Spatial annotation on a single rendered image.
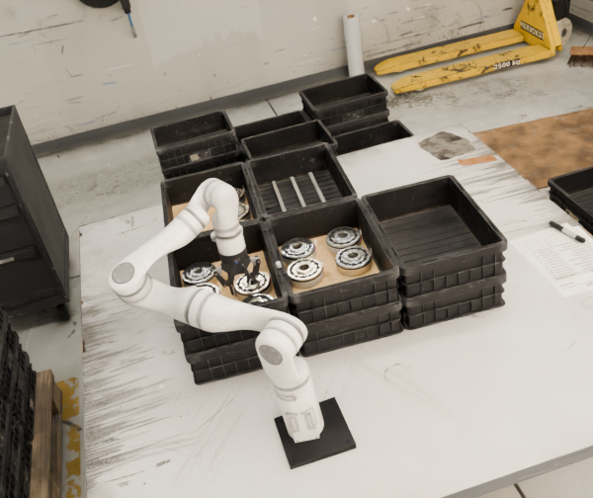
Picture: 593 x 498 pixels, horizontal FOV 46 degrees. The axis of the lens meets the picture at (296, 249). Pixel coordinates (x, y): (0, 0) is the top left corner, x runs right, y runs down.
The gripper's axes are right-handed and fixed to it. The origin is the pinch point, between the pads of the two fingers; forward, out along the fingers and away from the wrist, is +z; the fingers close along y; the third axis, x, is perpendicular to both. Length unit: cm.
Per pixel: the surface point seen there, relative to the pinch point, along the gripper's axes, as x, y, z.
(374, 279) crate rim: -22.0, 32.2, -7.1
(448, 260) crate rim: -23, 52, -7
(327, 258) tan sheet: 4.8, 27.0, 2.3
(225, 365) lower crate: -18.4, -10.5, 9.4
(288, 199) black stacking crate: 44, 25, 2
